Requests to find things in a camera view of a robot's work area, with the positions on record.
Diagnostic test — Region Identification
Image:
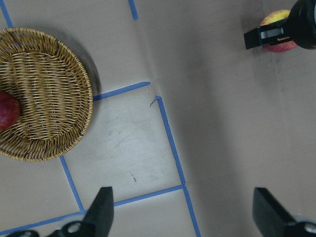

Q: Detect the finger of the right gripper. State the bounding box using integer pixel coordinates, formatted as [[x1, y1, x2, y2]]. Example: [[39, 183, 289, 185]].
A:
[[243, 18, 291, 50]]

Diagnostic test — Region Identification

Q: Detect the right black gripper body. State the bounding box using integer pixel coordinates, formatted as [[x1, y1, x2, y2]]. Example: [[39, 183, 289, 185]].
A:
[[287, 0, 316, 50]]

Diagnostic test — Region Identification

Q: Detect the woven wicker basket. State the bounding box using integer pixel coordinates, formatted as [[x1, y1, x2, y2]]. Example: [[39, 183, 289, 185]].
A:
[[0, 28, 93, 161]]

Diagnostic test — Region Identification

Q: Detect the yellow red apple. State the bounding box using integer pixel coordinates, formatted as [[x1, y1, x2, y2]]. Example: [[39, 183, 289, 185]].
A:
[[259, 9, 298, 53]]

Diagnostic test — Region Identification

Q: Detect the dark red apple in basket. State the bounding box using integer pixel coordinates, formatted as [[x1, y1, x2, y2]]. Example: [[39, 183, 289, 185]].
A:
[[0, 90, 20, 131]]

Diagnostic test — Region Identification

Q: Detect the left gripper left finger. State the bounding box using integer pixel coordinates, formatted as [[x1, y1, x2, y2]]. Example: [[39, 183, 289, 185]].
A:
[[0, 186, 115, 237]]

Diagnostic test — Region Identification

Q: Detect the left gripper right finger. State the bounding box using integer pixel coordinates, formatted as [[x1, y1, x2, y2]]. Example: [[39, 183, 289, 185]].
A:
[[252, 187, 316, 237]]

